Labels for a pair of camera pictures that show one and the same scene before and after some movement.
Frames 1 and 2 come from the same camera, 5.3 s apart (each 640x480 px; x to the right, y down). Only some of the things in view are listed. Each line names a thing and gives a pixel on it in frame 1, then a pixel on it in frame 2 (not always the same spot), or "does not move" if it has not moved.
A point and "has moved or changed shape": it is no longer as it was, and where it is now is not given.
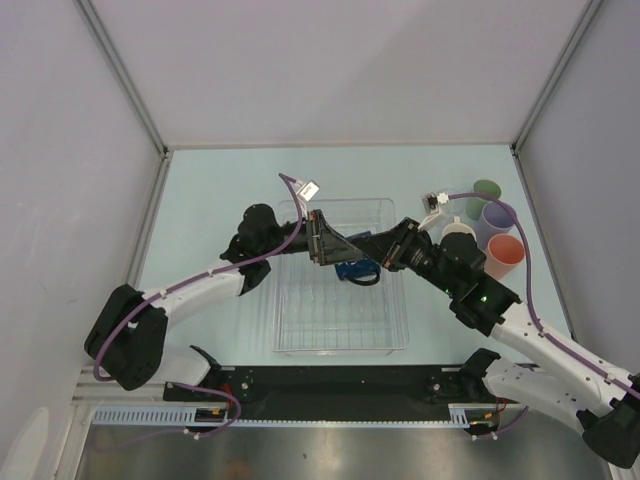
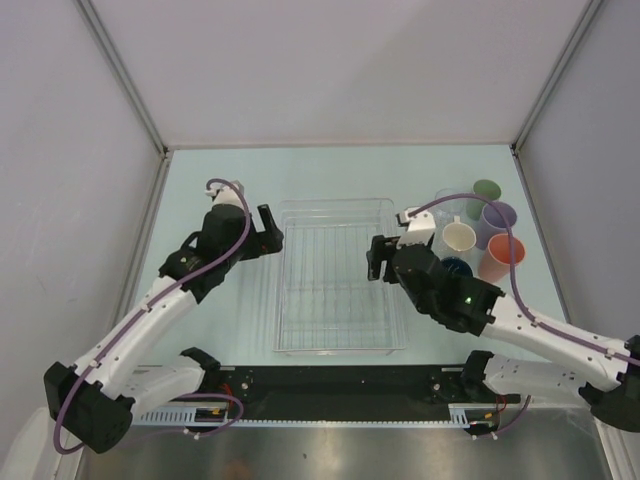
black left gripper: (327, 245) to (264, 242)
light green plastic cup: (475, 205) does not move
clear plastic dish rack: (315, 313) does not move
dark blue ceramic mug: (361, 272) has moved or changed shape
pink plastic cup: (503, 254) does not move
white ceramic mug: (458, 227) does not move
